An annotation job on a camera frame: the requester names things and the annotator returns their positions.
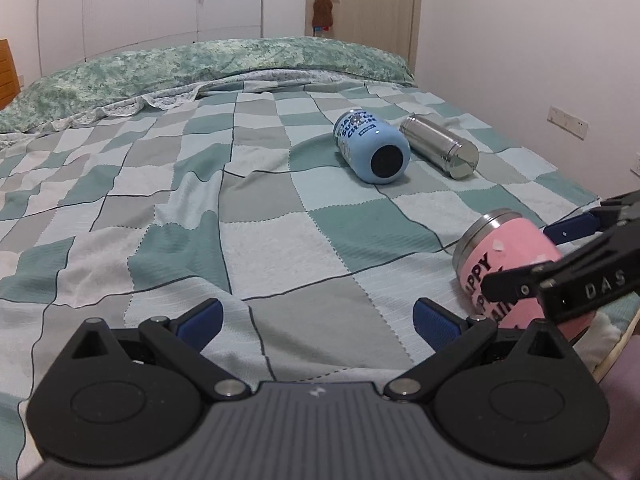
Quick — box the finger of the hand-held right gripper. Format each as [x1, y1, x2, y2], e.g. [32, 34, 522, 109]
[480, 220, 640, 306]
[543, 193, 640, 247]

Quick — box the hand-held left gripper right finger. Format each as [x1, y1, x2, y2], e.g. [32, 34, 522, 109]
[383, 297, 577, 402]

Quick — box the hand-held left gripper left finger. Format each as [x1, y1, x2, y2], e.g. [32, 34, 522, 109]
[69, 298, 252, 402]

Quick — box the pink cup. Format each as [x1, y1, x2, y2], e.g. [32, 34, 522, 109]
[452, 209, 598, 346]

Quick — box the stainless steel cup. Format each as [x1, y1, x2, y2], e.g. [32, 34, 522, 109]
[398, 114, 480, 181]

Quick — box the light blue printed cup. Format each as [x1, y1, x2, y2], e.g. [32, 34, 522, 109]
[333, 109, 412, 185]

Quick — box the purple cloth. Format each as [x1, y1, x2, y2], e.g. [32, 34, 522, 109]
[596, 344, 640, 467]

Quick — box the green grey checked blanket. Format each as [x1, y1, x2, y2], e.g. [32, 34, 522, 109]
[0, 79, 640, 463]

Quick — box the green floral quilt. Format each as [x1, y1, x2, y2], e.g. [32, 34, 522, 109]
[0, 36, 417, 135]

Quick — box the beige wooden door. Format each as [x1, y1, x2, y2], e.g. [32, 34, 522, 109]
[306, 0, 424, 70]

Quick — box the wooden headboard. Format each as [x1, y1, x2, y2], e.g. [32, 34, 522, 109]
[0, 38, 22, 111]

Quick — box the white wardrobe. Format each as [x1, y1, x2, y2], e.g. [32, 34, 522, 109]
[0, 0, 264, 80]

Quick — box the brown bag on door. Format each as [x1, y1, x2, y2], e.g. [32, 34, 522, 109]
[311, 0, 335, 37]

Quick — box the white wall socket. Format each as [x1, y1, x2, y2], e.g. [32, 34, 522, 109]
[546, 105, 589, 140]

